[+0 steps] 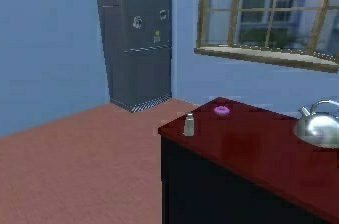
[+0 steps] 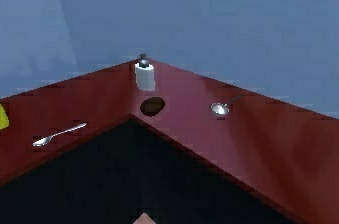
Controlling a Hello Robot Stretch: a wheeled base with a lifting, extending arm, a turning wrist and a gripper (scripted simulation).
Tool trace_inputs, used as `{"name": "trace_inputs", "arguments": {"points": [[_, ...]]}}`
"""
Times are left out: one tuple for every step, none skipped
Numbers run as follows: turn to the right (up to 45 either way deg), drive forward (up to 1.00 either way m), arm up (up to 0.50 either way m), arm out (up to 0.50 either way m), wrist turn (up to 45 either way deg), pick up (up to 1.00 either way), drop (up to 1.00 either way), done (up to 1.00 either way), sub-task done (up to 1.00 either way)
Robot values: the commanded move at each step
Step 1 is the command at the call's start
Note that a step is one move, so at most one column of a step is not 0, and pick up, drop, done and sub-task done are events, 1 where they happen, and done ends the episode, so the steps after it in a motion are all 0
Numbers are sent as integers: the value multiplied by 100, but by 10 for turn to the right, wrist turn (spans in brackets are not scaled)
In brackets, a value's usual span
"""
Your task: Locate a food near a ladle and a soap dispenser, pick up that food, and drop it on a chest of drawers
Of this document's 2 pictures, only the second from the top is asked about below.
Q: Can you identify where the white soap dispenser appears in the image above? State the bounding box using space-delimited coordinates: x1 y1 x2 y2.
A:
134 52 156 92

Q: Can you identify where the silver ladle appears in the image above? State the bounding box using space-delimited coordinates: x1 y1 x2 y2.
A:
209 94 244 117

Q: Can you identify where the brown oval potato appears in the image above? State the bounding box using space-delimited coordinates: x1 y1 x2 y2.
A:
139 96 166 118

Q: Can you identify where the dark red corner worktop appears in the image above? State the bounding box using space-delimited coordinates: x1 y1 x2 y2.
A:
0 59 339 224

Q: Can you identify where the silver spoon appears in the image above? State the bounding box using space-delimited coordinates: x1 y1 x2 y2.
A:
31 122 88 148

